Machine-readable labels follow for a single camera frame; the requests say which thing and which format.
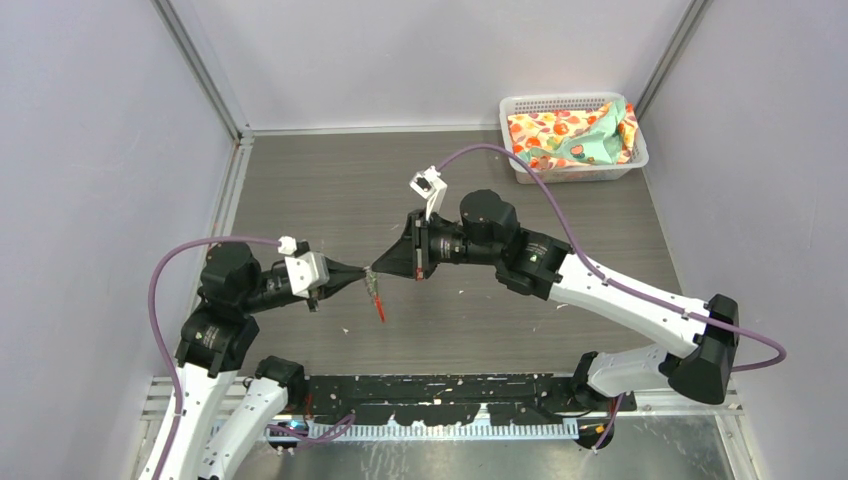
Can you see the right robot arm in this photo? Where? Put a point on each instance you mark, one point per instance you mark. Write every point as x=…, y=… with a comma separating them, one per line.
x=692, y=351

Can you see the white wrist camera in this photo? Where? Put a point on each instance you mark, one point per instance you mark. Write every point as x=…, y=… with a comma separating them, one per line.
x=305, y=268
x=429, y=185

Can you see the red key tag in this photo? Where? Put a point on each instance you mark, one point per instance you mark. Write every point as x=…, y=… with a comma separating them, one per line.
x=379, y=308

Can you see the colourful patterned cloth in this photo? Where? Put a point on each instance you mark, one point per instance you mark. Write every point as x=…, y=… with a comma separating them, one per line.
x=566, y=138

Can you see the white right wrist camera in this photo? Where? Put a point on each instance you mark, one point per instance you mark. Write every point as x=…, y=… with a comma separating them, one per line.
x=429, y=185

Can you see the white plastic basket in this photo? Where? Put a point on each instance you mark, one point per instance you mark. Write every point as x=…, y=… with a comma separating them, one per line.
x=548, y=102

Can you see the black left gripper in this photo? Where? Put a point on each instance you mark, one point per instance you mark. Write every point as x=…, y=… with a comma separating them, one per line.
x=339, y=275

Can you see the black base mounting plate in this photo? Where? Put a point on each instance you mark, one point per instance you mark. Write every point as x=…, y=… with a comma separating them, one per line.
x=441, y=400

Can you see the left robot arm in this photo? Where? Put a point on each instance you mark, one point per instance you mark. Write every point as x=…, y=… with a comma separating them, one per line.
x=242, y=276

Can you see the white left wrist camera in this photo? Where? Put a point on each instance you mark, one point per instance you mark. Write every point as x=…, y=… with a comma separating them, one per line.
x=305, y=268

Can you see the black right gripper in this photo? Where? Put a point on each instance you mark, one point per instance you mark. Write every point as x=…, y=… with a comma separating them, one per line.
x=400, y=259

